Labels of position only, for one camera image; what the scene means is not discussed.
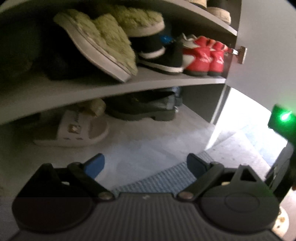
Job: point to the black sneaker white sole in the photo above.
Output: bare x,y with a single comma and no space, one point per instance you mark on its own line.
166,55

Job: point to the grey shoe cabinet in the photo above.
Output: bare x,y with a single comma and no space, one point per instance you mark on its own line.
115,89

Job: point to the metal cabinet hinge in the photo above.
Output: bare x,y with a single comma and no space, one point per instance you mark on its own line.
240,54

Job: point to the black chunky shoe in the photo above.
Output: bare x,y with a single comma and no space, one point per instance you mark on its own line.
143,106

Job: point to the red sneaker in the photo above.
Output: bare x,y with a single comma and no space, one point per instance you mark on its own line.
217,60
198,58

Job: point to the woven sole shoe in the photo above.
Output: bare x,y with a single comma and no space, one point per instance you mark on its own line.
219,11
198,2

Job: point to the white cabinet door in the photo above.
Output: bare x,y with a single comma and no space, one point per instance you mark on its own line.
266,58

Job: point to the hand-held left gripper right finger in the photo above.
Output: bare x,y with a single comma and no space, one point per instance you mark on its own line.
196,163

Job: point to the white slide sandal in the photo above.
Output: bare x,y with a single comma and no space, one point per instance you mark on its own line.
74,129

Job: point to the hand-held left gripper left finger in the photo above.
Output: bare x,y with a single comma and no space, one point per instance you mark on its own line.
94,164

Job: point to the green fuzzy slipper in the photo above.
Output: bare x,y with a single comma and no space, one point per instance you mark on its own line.
138,18
104,39

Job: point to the pale fuzzy slipper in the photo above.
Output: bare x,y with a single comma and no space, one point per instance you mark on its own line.
92,107

